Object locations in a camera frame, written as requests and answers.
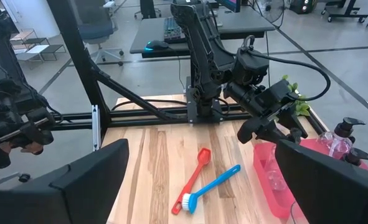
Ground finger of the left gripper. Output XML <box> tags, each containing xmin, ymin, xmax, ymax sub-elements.
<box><xmin>278</xmin><ymin>107</ymin><xmax>309</xmax><ymax>144</ymax></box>
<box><xmin>237</xmin><ymin>118</ymin><xmax>267</xmax><ymax>144</ymax></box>

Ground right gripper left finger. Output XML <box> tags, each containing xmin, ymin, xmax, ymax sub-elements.
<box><xmin>0</xmin><ymin>139</ymin><xmax>130</xmax><ymax>224</ymax></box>

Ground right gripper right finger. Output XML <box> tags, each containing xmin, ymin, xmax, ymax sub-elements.
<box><xmin>275</xmin><ymin>139</ymin><xmax>368</xmax><ymax>224</ymax></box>

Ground red spoon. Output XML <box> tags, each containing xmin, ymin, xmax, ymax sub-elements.
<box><xmin>171</xmin><ymin>147</ymin><xmax>212</xmax><ymax>215</ymax></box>

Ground blue dish brush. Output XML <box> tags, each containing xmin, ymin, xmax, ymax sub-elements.
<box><xmin>181</xmin><ymin>164</ymin><xmax>242</xmax><ymax>215</ymax></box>

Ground green plant in white pot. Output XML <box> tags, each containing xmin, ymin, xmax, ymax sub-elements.
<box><xmin>281</xmin><ymin>74</ymin><xmax>311</xmax><ymax>118</ymax></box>

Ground red plastic tray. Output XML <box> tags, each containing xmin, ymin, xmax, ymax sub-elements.
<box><xmin>253</xmin><ymin>138</ymin><xmax>368</xmax><ymax>220</ymax></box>

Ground small clear plastic bin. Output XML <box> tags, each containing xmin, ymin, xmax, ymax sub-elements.
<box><xmin>285</xmin><ymin>198</ymin><xmax>311</xmax><ymax>224</ymax></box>

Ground black floor fan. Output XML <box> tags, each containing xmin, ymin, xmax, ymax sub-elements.
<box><xmin>255</xmin><ymin>0</ymin><xmax>286</xmax><ymax>22</ymax></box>

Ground black desk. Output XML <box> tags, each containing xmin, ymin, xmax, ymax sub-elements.
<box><xmin>130</xmin><ymin>6</ymin><xmax>276</xmax><ymax>59</ymax></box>

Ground computer tower with lights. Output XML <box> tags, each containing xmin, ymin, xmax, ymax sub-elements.
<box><xmin>289</xmin><ymin>0</ymin><xmax>315</xmax><ymax>15</ymax></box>

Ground computer monitor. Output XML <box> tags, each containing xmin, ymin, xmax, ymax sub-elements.
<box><xmin>216</xmin><ymin>0</ymin><xmax>242</xmax><ymax>13</ymax></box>

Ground black keyboard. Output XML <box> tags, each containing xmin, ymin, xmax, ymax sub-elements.
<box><xmin>163</xmin><ymin>17</ymin><xmax>187</xmax><ymax>44</ymax></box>

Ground black computer mouse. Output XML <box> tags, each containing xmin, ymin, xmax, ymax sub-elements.
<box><xmin>144</xmin><ymin>40</ymin><xmax>171</xmax><ymax>52</ymax></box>

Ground small side tables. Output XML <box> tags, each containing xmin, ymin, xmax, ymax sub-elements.
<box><xmin>9</xmin><ymin>27</ymin><xmax>67</xmax><ymax>62</ymax></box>

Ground blue office chair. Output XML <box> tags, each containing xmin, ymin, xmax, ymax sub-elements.
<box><xmin>70</xmin><ymin>0</ymin><xmax>125</xmax><ymax>68</ymax></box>

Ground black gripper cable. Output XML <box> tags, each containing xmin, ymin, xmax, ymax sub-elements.
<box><xmin>241</xmin><ymin>34</ymin><xmax>331</xmax><ymax>102</ymax></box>

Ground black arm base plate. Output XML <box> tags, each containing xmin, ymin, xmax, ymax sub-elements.
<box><xmin>185</xmin><ymin>85</ymin><xmax>227</xmax><ymax>124</ymax></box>

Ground black frame cable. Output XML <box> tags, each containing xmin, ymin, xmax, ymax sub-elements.
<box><xmin>110</xmin><ymin>98</ymin><xmax>187</xmax><ymax>111</ymax></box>

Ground black rolling desk frame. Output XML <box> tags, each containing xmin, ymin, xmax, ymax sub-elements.
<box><xmin>320</xmin><ymin>0</ymin><xmax>368</xmax><ymax>24</ymax></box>

